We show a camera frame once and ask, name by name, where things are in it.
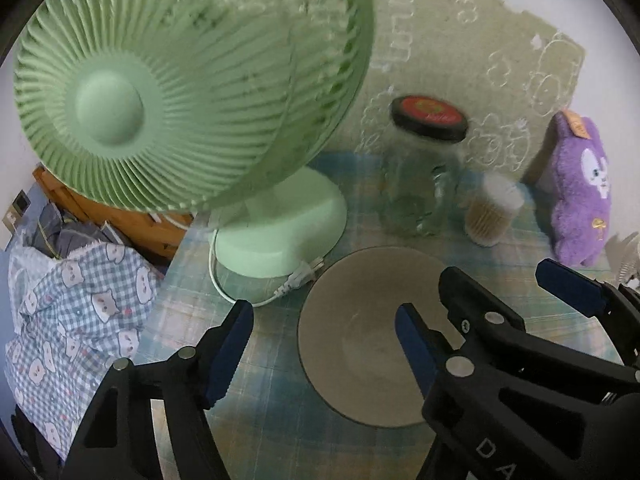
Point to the floral ceramic bowl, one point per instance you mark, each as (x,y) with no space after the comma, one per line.
(360,320)

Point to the white fan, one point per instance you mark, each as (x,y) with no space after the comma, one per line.
(625,255)

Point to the glass jar with black lid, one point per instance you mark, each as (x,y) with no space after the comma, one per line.
(420,190)

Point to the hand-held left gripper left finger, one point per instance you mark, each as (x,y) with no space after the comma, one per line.
(227,355)

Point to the green table fan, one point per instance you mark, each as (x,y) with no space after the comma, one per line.
(200,85)

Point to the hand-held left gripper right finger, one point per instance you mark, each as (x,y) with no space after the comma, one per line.
(415,345)

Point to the green mat with cartoon outlines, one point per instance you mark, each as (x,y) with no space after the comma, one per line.
(450,35)

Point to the grey cloth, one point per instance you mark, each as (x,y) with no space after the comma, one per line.
(70,235)

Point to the cotton swab container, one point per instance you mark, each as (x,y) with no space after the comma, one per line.
(487,215)

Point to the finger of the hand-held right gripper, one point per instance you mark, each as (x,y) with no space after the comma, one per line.
(525,385)
(575,285)

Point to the wall outlet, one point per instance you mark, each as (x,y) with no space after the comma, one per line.
(20,202)

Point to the purple plush toy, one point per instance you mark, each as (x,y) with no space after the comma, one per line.
(580,200)

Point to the blue checked blanket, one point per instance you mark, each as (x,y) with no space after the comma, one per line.
(75,310)

